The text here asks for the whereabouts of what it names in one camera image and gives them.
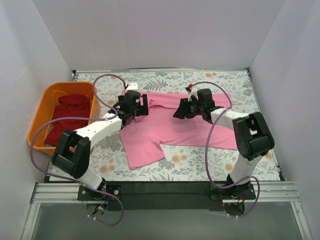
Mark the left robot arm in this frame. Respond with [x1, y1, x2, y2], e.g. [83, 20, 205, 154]
[51, 82, 149, 200]

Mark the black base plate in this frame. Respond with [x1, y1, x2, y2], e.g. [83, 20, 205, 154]
[77, 181, 258, 215]

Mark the pink t shirt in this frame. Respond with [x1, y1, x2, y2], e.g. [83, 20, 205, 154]
[119, 92, 237, 170]

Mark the orange plastic basket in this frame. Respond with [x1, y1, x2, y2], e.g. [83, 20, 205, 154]
[27, 81, 100, 145]

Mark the aluminium frame rail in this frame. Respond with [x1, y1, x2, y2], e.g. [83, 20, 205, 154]
[22, 181, 312, 240]

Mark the red t shirt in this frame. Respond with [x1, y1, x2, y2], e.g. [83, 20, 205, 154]
[45, 94, 91, 147]

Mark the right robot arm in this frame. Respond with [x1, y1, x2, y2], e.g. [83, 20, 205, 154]
[173, 85, 275, 199]

